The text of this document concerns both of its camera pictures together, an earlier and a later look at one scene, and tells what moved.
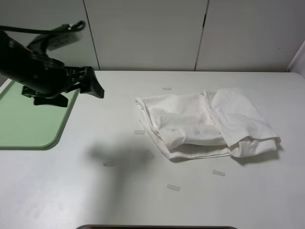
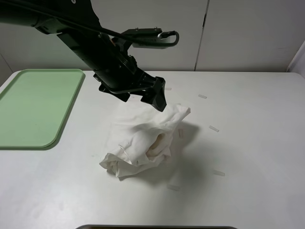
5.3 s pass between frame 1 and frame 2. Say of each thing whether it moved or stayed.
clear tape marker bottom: stayed
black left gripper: moved
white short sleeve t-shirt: moved
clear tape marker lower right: stayed
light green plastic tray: stayed
